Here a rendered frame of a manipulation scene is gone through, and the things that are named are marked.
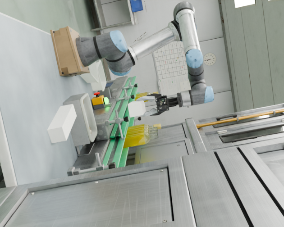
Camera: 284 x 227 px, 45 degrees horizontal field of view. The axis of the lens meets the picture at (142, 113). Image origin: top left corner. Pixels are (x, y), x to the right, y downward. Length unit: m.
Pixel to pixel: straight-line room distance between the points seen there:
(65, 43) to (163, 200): 1.09
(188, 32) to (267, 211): 1.16
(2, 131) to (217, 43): 7.04
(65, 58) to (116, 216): 1.06
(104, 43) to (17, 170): 0.86
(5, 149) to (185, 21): 1.07
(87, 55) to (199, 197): 1.14
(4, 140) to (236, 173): 0.66
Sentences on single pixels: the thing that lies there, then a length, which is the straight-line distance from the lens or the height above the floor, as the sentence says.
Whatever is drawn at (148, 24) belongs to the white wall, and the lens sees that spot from 7.75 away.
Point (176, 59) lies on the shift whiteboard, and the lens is 7.78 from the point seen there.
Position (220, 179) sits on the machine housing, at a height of 1.31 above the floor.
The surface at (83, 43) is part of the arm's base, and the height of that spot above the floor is 0.88.
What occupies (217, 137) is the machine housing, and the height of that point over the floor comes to 1.50.
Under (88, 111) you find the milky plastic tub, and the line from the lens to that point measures 1.81.
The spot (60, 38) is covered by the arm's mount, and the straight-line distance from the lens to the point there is 1.72.
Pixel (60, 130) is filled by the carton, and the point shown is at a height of 0.80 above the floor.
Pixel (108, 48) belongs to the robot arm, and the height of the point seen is 1.00.
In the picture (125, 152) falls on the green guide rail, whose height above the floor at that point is 0.96.
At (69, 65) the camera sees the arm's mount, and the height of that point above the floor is 0.81.
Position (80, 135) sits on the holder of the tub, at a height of 0.79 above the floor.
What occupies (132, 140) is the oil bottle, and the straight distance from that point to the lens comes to 1.94.
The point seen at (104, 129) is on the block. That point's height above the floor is 0.88.
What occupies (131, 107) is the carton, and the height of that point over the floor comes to 1.07.
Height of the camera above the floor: 1.23
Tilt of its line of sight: 5 degrees down
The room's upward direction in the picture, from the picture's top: 79 degrees clockwise
